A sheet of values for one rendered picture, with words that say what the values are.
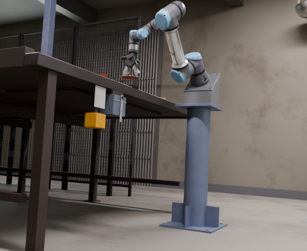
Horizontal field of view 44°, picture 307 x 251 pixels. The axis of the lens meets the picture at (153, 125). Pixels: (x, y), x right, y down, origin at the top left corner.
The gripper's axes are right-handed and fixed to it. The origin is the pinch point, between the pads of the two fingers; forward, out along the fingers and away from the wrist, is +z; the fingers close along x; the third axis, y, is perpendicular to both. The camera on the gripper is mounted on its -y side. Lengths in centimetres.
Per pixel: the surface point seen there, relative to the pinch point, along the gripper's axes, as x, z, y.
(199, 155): -48, 55, 23
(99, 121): -27, 41, -62
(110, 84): -25, 19, -53
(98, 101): -24, 30, -62
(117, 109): -26, 32, -45
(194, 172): -45, 67, 22
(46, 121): -27, 47, -101
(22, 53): -19, 16, -111
